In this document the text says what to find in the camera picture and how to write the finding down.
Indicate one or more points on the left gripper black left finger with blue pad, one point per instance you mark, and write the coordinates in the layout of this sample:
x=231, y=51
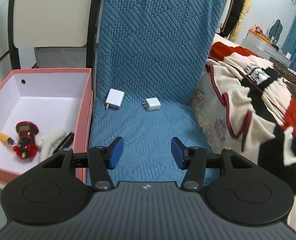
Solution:
x=59, y=170

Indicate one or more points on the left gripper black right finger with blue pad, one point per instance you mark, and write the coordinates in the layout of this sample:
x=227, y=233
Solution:
x=195, y=160

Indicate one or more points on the black flat label card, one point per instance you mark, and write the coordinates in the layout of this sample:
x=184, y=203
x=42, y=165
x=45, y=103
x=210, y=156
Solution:
x=65, y=143

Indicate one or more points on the white fluffy brush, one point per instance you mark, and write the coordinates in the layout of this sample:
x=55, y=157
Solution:
x=47, y=143

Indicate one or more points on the large white charger plug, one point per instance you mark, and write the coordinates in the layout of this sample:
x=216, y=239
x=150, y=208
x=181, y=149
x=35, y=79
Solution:
x=114, y=99

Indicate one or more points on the red cream patterned blanket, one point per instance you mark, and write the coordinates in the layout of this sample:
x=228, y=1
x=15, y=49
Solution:
x=248, y=104

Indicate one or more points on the small white charger plug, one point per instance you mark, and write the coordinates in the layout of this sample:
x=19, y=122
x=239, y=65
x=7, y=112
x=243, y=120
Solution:
x=151, y=104

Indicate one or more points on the red black toy device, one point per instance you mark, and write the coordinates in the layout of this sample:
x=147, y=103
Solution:
x=26, y=148

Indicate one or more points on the pink cardboard box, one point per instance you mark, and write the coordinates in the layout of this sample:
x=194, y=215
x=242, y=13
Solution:
x=53, y=99

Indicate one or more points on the white cabinet with items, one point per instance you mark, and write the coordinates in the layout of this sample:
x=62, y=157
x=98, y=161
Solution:
x=266, y=45

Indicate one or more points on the blue quilted sofa cover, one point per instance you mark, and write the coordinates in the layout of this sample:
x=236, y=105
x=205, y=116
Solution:
x=151, y=49

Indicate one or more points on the hanging coats on rack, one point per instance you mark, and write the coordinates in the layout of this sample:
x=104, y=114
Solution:
x=234, y=18

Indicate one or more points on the yellow handled screwdriver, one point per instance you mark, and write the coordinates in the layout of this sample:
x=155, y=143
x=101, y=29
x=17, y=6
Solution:
x=6, y=139

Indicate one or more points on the beige chair with black frame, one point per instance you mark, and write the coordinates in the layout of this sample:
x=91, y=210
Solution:
x=66, y=31

